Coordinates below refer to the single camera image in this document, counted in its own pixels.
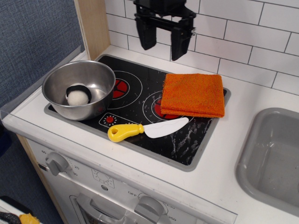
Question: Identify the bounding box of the white toy oven front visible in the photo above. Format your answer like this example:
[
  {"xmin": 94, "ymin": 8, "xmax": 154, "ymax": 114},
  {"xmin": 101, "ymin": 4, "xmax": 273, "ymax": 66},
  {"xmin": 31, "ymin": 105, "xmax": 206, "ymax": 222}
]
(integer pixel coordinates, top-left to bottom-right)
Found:
[{"xmin": 28, "ymin": 140, "xmax": 217, "ymax": 224}]

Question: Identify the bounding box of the folded orange cloth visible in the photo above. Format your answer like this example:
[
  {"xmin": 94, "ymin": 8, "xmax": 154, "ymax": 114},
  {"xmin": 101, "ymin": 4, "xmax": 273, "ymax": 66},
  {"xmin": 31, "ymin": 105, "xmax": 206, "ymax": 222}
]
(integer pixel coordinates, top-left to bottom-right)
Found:
[{"xmin": 161, "ymin": 73, "xmax": 225, "ymax": 118}]

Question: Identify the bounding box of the yellow black object bottom left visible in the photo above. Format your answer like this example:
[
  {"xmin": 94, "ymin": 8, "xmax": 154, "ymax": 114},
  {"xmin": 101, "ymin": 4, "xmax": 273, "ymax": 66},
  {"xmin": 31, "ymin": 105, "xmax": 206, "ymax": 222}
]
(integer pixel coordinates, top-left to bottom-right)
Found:
[{"xmin": 0, "ymin": 212, "xmax": 40, "ymax": 224}]

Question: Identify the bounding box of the grey left oven knob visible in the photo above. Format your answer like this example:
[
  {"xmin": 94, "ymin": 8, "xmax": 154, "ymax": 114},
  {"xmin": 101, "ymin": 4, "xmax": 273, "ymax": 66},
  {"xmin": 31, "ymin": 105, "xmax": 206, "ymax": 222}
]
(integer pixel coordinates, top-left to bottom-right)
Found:
[{"xmin": 46, "ymin": 152, "xmax": 69, "ymax": 176}]

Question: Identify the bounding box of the black toy stove top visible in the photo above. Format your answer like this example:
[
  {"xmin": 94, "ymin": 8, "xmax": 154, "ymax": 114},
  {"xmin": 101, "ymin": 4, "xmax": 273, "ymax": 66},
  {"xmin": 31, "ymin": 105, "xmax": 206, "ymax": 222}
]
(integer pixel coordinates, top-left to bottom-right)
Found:
[{"xmin": 42, "ymin": 55, "xmax": 218, "ymax": 172}]

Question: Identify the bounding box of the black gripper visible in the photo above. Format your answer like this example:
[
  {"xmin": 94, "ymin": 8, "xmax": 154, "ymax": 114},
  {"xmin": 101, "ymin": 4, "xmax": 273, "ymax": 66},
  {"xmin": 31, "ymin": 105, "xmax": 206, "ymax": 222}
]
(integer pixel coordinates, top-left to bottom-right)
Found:
[{"xmin": 133, "ymin": 0, "xmax": 196, "ymax": 61}]

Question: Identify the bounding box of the stainless steel bowl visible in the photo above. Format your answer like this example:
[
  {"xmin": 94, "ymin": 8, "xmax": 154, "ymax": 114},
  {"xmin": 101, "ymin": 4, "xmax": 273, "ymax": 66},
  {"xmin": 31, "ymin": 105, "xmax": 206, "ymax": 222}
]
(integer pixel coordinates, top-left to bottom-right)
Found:
[{"xmin": 42, "ymin": 61, "xmax": 116, "ymax": 121}]

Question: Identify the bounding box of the wooden side panel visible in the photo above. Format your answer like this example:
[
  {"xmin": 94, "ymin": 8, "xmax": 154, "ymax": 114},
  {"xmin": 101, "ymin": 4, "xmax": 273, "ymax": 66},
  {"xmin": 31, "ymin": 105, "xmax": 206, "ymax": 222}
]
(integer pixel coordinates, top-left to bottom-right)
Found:
[{"xmin": 74, "ymin": 0, "xmax": 111, "ymax": 60}]

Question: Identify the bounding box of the grey right oven knob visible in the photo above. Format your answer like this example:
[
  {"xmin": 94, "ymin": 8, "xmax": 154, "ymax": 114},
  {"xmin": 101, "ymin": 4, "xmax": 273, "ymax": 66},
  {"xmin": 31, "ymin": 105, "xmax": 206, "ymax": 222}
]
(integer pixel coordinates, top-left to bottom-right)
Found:
[{"xmin": 134, "ymin": 196, "xmax": 164, "ymax": 224}]

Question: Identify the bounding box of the yellow handled white toy knife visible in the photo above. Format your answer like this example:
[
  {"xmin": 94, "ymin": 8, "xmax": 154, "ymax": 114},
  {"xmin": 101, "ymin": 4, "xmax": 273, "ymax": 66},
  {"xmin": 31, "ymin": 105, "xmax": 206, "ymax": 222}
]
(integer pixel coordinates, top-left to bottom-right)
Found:
[{"xmin": 107, "ymin": 117, "xmax": 189, "ymax": 142}]

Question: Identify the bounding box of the grey toy sink basin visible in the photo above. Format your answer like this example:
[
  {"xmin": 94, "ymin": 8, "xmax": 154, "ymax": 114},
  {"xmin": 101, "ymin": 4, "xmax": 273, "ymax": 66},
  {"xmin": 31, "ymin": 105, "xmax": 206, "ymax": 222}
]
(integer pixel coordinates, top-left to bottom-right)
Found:
[{"xmin": 236, "ymin": 108, "xmax": 299, "ymax": 216}]

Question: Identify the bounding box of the grey oven knob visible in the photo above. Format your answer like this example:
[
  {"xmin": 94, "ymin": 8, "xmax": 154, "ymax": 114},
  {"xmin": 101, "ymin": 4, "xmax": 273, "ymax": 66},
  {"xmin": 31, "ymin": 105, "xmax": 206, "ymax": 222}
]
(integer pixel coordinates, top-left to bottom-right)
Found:
[
  {"xmin": 46, "ymin": 152, "xmax": 69, "ymax": 176},
  {"xmin": 134, "ymin": 196, "xmax": 164, "ymax": 224}
]

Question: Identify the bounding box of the white black plush ball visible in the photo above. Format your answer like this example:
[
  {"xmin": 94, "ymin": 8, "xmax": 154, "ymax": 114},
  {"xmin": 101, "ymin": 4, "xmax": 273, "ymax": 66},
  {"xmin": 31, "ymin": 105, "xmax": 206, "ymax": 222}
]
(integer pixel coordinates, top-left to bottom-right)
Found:
[{"xmin": 65, "ymin": 83, "xmax": 92, "ymax": 106}]

